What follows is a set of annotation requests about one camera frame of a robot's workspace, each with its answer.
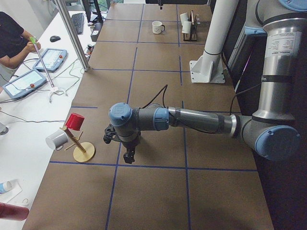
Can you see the white smiley face mug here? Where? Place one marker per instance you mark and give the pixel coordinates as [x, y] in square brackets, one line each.
[158, 27]

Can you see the teach pendant near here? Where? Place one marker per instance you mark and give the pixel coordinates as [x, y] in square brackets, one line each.
[24, 84]

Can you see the aluminium frame post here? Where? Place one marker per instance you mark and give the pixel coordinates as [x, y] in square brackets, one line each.
[72, 34]

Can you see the black keyboard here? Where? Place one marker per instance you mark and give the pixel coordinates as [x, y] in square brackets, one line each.
[78, 21]

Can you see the black computer mouse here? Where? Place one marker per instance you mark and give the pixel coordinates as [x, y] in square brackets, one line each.
[54, 38]

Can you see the red bottle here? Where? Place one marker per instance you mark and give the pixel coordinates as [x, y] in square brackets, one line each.
[12, 212]

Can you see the wooden mug tree stand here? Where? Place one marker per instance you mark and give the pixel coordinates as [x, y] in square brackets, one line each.
[83, 151]

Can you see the teach pendant far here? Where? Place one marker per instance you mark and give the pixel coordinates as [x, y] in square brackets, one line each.
[53, 58]

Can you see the person in black shirt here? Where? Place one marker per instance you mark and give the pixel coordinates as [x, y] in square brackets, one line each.
[15, 45]

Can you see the white blue tube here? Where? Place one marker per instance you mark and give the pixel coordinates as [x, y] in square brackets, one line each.
[5, 187]

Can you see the grey mug on tree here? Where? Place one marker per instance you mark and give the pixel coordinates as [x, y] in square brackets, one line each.
[56, 140]

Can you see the white HOME mug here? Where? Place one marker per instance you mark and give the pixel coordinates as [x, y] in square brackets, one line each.
[186, 27]

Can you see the grabber stick green handle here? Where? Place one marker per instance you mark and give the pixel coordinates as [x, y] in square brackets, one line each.
[40, 66]

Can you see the teach pendant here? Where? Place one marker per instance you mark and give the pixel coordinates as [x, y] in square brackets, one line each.
[53, 58]
[24, 84]

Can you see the black wire mug rack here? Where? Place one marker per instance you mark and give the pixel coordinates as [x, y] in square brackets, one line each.
[193, 35]

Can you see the red cup on tree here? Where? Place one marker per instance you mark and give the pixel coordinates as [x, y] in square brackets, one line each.
[75, 121]

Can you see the white ribbed mug left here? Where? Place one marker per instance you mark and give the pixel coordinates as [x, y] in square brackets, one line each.
[184, 17]

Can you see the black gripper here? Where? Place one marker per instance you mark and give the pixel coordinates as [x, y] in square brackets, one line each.
[129, 144]

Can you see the white camera post base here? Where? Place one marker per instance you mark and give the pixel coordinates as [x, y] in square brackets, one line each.
[208, 68]

